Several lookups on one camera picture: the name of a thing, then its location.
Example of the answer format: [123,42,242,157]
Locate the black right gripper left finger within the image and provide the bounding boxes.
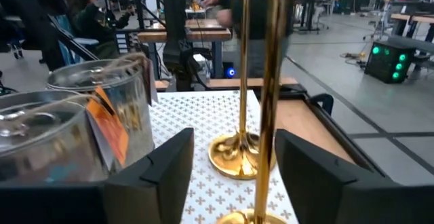
[0,128,195,224]

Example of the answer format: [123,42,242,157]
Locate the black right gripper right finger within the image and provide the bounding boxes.
[274,128,434,224]

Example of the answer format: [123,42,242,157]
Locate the gold brass candlestick holder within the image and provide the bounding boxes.
[208,0,277,181]
[216,0,299,224]

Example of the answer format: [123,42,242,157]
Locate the silver tin candle with tag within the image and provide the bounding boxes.
[46,52,159,169]
[0,90,130,184]

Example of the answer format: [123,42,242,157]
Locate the white perforated metal shelf riser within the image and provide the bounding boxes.
[147,90,299,224]

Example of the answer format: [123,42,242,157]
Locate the large black computer green lights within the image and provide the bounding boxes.
[364,40,416,84]

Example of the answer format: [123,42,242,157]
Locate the black box blue light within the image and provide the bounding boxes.
[222,62,235,79]

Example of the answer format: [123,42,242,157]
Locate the blue chair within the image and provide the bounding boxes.
[50,13,101,65]

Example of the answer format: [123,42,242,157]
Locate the wooden workbench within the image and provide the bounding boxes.
[137,18,233,79]

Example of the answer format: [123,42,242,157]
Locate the person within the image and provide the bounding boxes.
[201,0,296,79]
[73,0,135,60]

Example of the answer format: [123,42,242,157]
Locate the wooden desk black legs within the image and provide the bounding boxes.
[389,12,434,38]

